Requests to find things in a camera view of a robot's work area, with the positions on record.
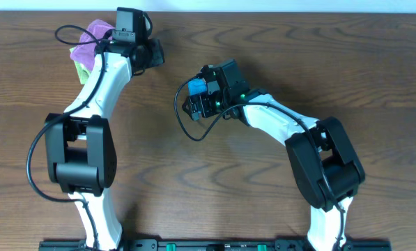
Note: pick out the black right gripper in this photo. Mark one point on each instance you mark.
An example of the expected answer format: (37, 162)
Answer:
(205, 111)

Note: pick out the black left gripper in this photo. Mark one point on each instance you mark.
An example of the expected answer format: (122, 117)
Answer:
(155, 53)

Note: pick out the blue microfiber cloth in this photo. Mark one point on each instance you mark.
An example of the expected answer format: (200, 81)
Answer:
(197, 86)

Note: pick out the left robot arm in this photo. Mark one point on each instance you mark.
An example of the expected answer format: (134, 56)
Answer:
(81, 156)

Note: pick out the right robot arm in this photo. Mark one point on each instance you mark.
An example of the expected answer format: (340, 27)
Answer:
(324, 163)

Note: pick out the purple folded cloth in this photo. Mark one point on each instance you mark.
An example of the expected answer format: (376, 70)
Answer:
(85, 54)

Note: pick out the green folded cloth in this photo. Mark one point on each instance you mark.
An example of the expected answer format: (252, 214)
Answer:
(82, 71)

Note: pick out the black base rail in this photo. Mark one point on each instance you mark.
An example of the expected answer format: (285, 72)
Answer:
(277, 245)

